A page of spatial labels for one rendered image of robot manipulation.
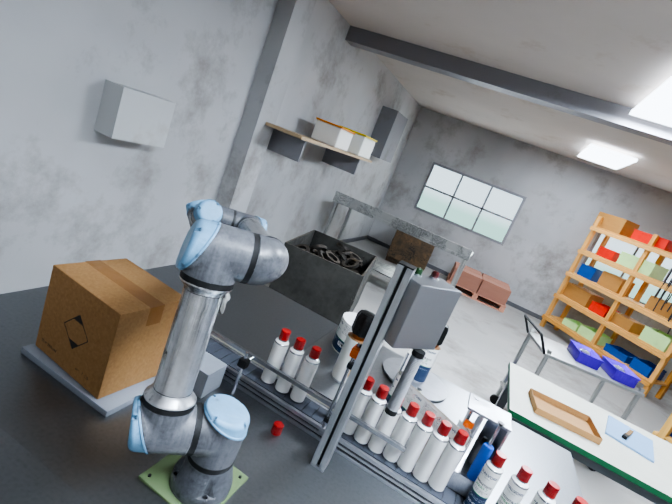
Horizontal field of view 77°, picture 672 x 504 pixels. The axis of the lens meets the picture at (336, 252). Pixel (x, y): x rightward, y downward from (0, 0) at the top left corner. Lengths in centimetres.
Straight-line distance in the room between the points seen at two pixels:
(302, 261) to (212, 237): 307
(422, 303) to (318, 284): 286
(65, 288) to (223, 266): 62
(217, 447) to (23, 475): 41
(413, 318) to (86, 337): 89
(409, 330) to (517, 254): 801
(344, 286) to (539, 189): 590
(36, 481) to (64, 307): 46
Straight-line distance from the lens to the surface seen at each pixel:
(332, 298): 395
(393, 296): 115
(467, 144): 921
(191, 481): 117
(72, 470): 125
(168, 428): 105
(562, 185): 913
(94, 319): 133
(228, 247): 90
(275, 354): 150
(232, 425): 107
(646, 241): 818
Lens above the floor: 173
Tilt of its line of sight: 14 degrees down
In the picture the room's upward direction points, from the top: 22 degrees clockwise
